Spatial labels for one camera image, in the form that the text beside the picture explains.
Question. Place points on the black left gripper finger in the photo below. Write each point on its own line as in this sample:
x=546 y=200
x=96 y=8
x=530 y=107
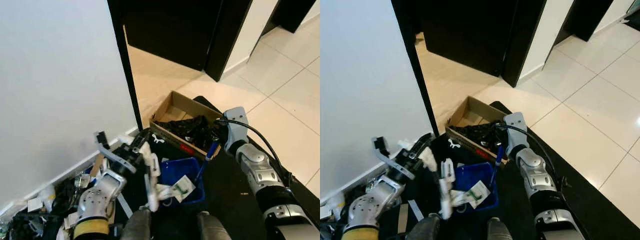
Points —
x=141 y=139
x=424 y=142

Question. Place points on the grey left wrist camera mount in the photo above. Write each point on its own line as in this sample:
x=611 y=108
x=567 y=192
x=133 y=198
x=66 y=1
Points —
x=392 y=162
x=116 y=157

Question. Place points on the narrow black door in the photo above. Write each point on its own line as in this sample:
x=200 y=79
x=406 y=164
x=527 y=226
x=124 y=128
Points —
x=587 y=17
x=295 y=12

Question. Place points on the grey right robot leg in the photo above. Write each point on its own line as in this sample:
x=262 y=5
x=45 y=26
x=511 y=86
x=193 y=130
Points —
x=500 y=230
x=214 y=227

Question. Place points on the grey robot leg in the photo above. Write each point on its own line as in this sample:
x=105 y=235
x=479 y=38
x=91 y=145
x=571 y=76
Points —
x=500 y=230
x=136 y=226
x=424 y=229
x=214 y=227

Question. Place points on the grey left robot leg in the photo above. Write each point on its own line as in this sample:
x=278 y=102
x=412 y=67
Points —
x=424 y=229
x=136 y=226

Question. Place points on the brown cardboard box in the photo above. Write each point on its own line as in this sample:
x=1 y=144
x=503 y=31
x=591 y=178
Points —
x=467 y=117
x=172 y=112

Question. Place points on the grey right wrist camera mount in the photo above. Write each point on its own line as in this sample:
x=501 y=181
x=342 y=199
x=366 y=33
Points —
x=236 y=127
x=516 y=132

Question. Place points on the blue stick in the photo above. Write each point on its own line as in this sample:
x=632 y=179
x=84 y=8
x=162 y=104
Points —
x=498 y=162
x=209 y=156

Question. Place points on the black floor mat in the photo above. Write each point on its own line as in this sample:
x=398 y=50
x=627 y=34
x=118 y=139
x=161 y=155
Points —
x=235 y=200
x=595 y=210

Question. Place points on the blue plastic bin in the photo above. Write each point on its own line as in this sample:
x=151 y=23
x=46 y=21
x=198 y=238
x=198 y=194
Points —
x=181 y=167
x=472 y=172

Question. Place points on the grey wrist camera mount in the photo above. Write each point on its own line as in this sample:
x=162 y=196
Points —
x=516 y=132
x=236 y=127
x=392 y=162
x=116 y=157

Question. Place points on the black clutter pile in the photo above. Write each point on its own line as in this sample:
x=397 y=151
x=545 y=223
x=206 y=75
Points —
x=35 y=220

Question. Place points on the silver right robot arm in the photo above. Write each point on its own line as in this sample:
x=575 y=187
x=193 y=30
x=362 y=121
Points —
x=542 y=180
x=262 y=175

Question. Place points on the thin black door frame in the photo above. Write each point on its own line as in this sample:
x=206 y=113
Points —
x=125 y=65
x=415 y=70

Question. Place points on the white paper with green print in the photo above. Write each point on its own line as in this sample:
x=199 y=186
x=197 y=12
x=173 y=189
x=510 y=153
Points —
x=182 y=187
x=477 y=192

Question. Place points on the wide black door frame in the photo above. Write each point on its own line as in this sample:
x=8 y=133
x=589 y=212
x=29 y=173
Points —
x=522 y=42
x=225 y=40

